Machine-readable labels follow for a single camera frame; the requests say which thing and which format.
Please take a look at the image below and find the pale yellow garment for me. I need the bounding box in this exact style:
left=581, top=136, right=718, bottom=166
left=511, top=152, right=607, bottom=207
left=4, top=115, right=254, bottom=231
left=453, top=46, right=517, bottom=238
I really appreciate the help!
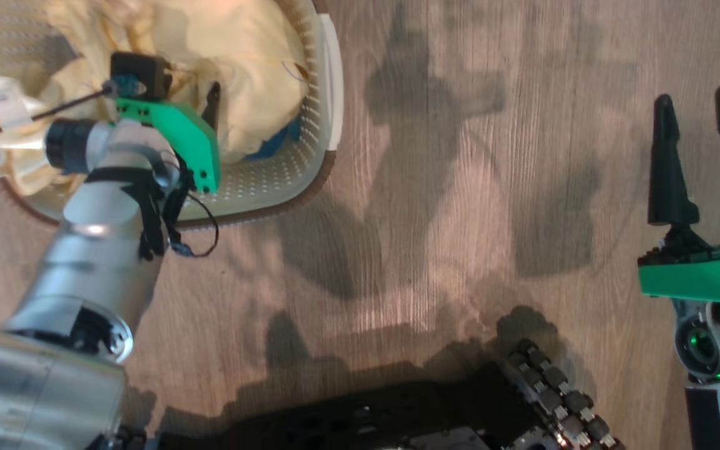
left=0, top=0, right=310, bottom=198

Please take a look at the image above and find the cream perforated laundry basket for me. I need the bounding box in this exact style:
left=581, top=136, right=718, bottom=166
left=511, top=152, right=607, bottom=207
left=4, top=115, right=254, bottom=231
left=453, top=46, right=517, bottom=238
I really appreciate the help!
left=0, top=0, right=344, bottom=229

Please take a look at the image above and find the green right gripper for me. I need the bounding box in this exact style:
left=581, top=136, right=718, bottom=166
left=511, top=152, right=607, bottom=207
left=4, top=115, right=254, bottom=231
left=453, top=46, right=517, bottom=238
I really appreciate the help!
left=637, top=86, right=720, bottom=304

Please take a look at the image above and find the blue garment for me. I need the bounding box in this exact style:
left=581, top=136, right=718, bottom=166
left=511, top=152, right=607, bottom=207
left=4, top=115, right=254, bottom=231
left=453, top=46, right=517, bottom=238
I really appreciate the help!
left=244, top=117, right=304, bottom=163

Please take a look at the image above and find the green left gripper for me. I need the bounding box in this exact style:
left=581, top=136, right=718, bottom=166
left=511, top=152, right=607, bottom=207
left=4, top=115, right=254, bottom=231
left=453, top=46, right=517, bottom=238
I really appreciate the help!
left=113, top=82, right=223, bottom=195

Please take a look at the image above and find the roller omni wheel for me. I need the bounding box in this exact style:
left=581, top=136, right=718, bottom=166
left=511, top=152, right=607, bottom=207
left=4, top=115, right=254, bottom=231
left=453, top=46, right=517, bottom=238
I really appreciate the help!
left=502, top=339, right=624, bottom=450

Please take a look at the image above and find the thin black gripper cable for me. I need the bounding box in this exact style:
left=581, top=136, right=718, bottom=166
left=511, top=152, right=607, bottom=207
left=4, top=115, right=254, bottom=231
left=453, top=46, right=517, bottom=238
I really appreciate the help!
left=169, top=190, right=221, bottom=259

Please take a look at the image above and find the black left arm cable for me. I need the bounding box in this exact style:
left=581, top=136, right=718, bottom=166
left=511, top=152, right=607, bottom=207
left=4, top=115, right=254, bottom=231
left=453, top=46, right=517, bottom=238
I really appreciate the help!
left=0, top=86, right=114, bottom=146

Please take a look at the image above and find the black arm strap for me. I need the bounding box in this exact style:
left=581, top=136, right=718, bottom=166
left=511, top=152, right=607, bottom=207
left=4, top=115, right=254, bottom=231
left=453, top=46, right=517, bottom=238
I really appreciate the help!
left=84, top=167, right=181, bottom=261

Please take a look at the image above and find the white cable label tag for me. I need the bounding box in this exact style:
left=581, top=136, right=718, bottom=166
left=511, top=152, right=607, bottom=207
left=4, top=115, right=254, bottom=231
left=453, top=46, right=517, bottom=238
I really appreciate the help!
left=0, top=87, right=33, bottom=126

